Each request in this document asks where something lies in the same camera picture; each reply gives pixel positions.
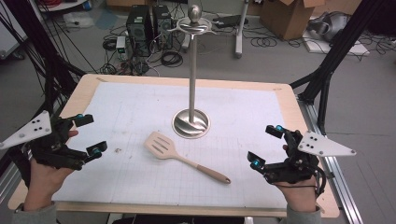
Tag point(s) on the white grid mat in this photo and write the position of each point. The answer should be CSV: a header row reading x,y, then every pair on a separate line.
x,y
124,174

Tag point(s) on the white stand leg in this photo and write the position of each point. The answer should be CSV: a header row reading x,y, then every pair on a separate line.
x,y
239,37

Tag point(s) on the brown cardboard box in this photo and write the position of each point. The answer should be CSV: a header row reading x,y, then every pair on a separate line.
x,y
286,18

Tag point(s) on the round white table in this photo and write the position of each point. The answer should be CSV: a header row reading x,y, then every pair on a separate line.
x,y
62,5

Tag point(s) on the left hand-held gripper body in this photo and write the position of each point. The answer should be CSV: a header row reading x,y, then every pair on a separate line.
x,y
46,151

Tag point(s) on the white power supply box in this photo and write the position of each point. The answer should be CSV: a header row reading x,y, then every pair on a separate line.
x,y
121,46

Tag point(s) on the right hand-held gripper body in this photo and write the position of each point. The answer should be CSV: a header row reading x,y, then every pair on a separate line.
x,y
299,169

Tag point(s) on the slim black computer tower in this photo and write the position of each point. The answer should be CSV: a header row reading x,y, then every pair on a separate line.
x,y
162,25

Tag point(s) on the aluminium rail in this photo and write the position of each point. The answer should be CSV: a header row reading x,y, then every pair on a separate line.
x,y
342,193

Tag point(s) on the white flat board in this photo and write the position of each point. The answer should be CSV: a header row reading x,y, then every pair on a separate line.
x,y
351,49

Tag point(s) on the person's right hand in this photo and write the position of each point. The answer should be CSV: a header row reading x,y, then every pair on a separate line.
x,y
299,196

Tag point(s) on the silver metal utensil stand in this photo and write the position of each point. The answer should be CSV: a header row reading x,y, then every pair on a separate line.
x,y
192,93

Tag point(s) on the beige slotted spatula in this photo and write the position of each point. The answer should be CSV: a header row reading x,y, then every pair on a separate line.
x,y
214,175

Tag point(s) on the flat black device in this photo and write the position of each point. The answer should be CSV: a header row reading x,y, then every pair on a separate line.
x,y
229,20

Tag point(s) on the grey bag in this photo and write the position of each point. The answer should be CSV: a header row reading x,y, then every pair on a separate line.
x,y
334,25

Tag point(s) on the large black computer tower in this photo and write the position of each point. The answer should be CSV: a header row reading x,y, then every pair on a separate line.
x,y
138,28

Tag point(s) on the person's left hand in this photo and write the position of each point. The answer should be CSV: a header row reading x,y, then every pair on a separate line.
x,y
43,183

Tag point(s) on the clear plastic bag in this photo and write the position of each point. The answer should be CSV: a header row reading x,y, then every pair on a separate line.
x,y
77,19

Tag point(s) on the black metal frame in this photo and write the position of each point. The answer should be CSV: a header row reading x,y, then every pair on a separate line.
x,y
337,53
49,77

